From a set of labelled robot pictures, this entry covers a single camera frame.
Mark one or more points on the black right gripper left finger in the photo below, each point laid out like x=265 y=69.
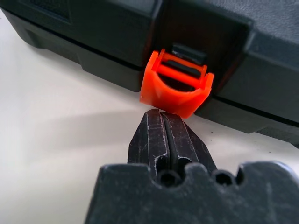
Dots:
x=149 y=140

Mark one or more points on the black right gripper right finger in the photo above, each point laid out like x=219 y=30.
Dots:
x=187 y=144

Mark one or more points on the orange case latch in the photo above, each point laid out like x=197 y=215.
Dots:
x=172 y=102

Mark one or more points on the black plastic tool case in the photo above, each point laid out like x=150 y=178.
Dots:
x=93 y=35

